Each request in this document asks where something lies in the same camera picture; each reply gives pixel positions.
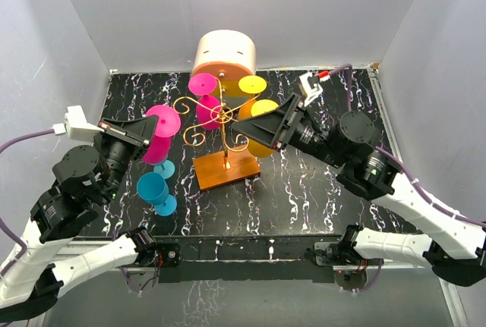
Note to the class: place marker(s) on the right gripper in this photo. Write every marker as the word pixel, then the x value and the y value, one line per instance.
pixel 269 127

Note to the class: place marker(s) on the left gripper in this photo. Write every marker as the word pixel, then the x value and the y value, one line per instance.
pixel 137 132

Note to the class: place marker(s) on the orange wine glass front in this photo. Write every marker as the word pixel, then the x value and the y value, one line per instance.
pixel 258 108

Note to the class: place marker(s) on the orange wine glass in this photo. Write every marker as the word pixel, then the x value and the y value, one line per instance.
pixel 253 86
pixel 258 108

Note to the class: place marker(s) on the magenta wine glass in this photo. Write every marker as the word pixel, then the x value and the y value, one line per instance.
pixel 167 126
pixel 208 106

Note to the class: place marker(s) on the blue wine glass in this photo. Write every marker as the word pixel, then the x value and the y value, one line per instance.
pixel 153 189
pixel 165 168

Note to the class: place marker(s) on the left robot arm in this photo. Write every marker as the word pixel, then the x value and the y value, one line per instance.
pixel 88 176

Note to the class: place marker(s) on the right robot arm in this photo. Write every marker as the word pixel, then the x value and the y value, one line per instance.
pixel 447 242

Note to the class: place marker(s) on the blue wine glass front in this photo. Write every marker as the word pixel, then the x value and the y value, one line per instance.
pixel 153 189

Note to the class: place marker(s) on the wooden rack base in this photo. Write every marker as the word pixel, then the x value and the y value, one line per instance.
pixel 216 170

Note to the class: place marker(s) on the black marble mat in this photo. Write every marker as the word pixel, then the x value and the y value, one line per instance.
pixel 294 194

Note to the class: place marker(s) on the pink yellow cylinder box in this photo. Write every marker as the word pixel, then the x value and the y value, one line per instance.
pixel 229 56

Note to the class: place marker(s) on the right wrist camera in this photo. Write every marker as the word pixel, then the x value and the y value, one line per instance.
pixel 310 85

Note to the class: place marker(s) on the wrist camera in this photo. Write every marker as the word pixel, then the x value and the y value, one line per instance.
pixel 310 85
pixel 76 126

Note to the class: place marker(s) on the gold wire glass rack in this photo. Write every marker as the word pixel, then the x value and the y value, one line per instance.
pixel 227 115

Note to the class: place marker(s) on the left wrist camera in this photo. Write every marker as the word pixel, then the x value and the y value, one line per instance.
pixel 76 126

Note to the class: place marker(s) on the aluminium frame rail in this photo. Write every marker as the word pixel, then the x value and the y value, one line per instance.
pixel 220 285

